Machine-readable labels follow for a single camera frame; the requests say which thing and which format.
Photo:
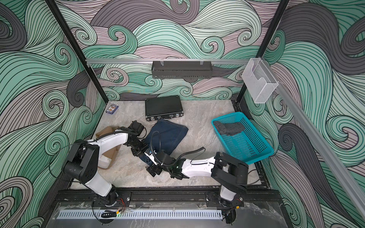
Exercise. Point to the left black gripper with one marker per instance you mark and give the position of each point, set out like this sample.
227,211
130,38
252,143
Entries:
146,144

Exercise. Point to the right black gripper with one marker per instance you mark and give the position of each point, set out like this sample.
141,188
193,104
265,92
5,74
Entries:
154,168

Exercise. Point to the dark blue denim skirt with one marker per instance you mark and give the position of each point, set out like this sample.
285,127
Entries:
166,136

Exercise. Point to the grey polka dot skirt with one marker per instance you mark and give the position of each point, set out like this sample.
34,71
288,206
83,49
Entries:
229,129

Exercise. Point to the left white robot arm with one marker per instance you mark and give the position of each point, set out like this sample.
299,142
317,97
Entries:
85,157

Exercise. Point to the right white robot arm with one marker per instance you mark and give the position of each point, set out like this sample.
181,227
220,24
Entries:
229,172

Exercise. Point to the purple card box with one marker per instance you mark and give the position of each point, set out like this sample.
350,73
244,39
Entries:
111,110

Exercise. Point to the black hard case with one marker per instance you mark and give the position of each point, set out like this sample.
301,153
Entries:
163,108

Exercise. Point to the teal plastic basket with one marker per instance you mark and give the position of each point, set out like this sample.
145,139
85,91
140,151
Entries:
247,145

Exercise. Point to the grey perforated wall shelf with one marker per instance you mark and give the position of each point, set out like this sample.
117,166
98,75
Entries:
181,70

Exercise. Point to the aluminium back rail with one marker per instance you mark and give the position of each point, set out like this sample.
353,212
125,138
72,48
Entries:
162,61

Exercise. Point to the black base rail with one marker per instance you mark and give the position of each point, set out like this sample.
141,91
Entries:
205,195

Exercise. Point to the black left corner post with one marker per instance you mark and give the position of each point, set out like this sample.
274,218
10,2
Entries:
67,31

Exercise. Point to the black corner post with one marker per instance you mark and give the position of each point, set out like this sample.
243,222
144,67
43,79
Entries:
266,41
67,31

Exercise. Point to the black right corner post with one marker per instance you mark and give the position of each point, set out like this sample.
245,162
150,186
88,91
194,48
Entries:
266,41

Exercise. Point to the white slotted cable duct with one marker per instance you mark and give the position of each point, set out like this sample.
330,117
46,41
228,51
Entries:
142,214

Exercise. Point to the clear mesh wall holder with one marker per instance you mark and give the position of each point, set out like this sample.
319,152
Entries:
259,79

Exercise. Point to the aluminium side rail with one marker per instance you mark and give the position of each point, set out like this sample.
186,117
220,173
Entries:
342,174

